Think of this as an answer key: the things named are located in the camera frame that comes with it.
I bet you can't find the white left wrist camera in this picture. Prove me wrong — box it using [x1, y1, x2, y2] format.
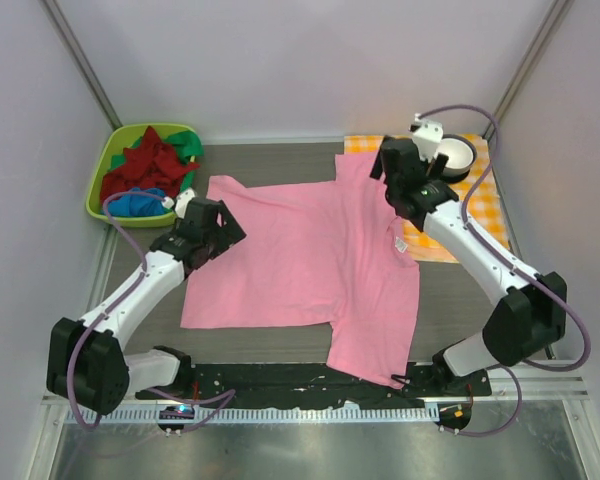
[161, 188, 198, 219]

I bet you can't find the white slotted cable duct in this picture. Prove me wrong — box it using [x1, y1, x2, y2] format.
[65, 402, 440, 425]

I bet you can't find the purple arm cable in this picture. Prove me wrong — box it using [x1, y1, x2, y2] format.
[65, 192, 237, 434]
[413, 103, 592, 438]

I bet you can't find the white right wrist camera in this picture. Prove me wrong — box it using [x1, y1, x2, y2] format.
[410, 114, 444, 163]

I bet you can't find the dark red t shirt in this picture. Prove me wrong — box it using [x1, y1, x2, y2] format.
[100, 126, 200, 203]

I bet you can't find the lime green plastic basket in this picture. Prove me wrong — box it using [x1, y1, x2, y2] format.
[85, 122, 204, 223]

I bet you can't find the green t shirt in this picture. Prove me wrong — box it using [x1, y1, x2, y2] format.
[100, 126, 204, 218]

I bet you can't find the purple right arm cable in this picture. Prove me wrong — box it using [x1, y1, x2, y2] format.
[413, 103, 592, 438]

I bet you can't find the orange checkered cloth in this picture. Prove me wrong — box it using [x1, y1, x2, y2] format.
[344, 134, 509, 263]

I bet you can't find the pink t shirt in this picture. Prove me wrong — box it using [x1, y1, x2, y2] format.
[181, 153, 420, 387]

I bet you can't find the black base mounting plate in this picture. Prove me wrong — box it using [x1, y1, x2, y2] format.
[160, 362, 492, 410]

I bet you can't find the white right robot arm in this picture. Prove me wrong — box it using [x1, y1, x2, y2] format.
[371, 136, 567, 384]

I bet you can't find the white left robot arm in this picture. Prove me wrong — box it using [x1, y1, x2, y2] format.
[46, 196, 246, 417]

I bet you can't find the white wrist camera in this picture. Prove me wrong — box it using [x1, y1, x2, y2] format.
[410, 114, 444, 163]
[161, 188, 198, 219]

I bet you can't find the white bowl with dark rim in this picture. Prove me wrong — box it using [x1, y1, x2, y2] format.
[437, 134, 478, 184]

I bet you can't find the blue t shirt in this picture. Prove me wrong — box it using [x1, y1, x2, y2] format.
[101, 187, 168, 218]

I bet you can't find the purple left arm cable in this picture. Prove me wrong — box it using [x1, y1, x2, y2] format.
[65, 192, 237, 434]

